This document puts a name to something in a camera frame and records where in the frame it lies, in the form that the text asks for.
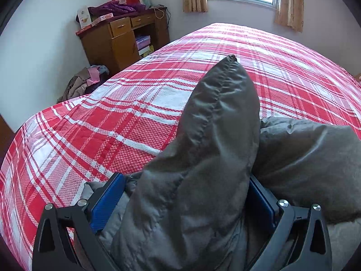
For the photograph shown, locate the red white plaid bed cover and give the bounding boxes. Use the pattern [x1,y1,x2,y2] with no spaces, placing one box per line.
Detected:
[1,23,360,270]

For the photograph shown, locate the purple box under desk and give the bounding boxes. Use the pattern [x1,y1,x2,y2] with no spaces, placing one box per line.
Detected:
[135,35,151,50]

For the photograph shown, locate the white fruit print box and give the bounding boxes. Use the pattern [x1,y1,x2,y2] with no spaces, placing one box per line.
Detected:
[77,6,92,29]

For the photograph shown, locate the grey puffer down jacket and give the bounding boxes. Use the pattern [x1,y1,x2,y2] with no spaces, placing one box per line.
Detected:
[97,55,360,270]

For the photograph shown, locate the purple clothes on desk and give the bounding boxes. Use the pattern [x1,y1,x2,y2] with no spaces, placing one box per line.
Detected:
[88,1,146,17]

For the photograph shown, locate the brown wooden desk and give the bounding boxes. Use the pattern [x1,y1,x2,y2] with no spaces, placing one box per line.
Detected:
[76,6,170,77]

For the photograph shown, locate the right beige curtain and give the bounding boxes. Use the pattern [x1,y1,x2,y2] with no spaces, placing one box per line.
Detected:
[275,0,304,33]

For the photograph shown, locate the yellow box under desk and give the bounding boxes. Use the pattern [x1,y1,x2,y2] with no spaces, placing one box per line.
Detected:
[139,45,154,58]

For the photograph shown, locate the flat red pink box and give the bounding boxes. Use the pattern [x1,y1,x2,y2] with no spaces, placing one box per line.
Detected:
[91,13,113,27]

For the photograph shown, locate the pile of clothes on floor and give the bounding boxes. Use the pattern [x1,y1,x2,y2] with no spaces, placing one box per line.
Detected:
[57,65,109,103]

